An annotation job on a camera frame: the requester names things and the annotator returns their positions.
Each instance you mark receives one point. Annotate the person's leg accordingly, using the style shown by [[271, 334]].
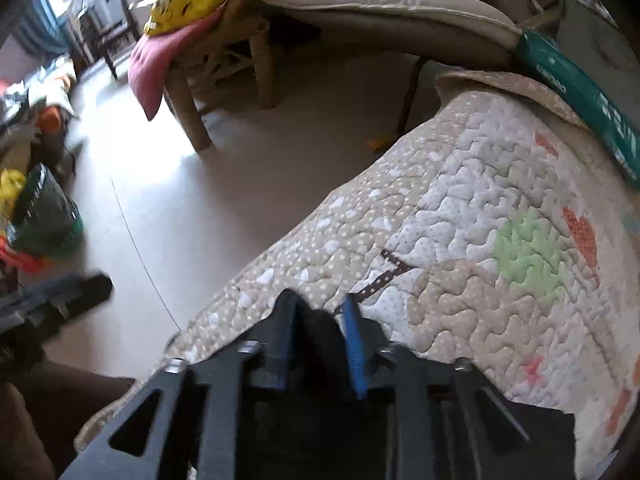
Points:
[[55, 410]]

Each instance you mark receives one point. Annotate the green plastic basket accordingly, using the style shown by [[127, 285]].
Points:
[[45, 215]]

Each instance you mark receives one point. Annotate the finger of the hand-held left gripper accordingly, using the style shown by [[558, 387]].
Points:
[[82, 294]]

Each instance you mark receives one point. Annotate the dark metal lounger leg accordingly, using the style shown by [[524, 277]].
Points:
[[411, 95]]

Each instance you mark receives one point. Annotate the dark wooden chair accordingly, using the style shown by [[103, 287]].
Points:
[[107, 30]]

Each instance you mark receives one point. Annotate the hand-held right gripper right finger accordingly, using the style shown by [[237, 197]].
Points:
[[356, 350]]

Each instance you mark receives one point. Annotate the quilted patterned blanket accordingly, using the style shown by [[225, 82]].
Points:
[[450, 210]]

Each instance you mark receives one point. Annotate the black pants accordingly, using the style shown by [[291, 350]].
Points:
[[320, 342]]

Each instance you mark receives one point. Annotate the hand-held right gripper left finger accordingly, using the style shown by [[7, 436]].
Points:
[[283, 345]]

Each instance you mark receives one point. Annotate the teal plastic package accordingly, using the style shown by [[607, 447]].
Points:
[[575, 91]]

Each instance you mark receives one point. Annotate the red orange toy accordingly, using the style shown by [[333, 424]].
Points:
[[20, 257]]

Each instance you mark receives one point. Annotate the yellow cloth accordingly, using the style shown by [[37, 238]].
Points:
[[10, 190]]

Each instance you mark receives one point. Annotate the pink cloth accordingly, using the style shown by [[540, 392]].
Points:
[[155, 60]]

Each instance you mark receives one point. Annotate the beige padded lounger cushion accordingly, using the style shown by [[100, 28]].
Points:
[[380, 10]]

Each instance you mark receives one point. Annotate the pile of clothes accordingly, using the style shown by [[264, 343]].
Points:
[[35, 110]]

